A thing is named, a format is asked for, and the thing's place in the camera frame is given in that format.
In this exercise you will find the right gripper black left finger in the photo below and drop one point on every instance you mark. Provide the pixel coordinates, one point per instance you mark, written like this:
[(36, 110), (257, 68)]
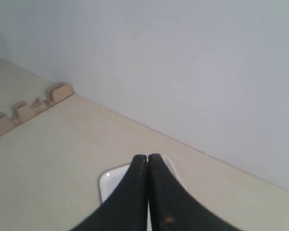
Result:
[(126, 208)]

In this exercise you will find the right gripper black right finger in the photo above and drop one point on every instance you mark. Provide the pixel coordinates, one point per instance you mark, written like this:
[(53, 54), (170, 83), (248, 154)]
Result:
[(172, 208)]

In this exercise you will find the white rectangular plastic tray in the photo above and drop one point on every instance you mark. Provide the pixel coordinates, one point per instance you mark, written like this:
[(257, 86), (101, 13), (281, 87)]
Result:
[(109, 181)]

